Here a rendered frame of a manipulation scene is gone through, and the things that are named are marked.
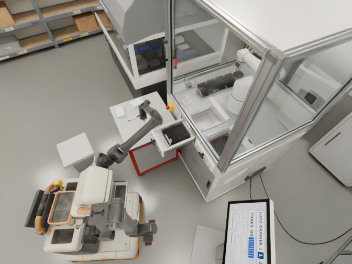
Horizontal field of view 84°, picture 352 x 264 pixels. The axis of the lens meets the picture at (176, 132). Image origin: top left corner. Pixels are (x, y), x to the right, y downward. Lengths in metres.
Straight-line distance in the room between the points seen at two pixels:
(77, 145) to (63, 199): 0.59
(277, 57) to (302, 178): 2.39
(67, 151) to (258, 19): 1.85
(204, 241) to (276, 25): 2.04
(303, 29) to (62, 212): 1.81
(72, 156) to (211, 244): 1.67
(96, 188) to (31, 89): 3.29
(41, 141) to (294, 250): 3.45
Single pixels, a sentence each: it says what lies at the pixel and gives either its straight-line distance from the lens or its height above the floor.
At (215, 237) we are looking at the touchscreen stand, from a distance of 2.43.
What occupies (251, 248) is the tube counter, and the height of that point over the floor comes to 1.11.
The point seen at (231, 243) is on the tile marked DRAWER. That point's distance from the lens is 1.46.
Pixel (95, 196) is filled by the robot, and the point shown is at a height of 1.36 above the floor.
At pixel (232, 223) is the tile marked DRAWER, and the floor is 1.01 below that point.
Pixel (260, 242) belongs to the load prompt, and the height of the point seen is 1.15.
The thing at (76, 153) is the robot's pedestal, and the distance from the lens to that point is 2.09.
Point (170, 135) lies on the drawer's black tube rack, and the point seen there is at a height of 0.87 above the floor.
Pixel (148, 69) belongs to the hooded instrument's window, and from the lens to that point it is 2.31.
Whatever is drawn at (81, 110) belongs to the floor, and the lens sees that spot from 3.51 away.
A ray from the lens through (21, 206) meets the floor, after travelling 3.07.
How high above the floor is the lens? 2.42
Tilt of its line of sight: 55 degrees down
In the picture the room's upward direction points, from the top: 1 degrees clockwise
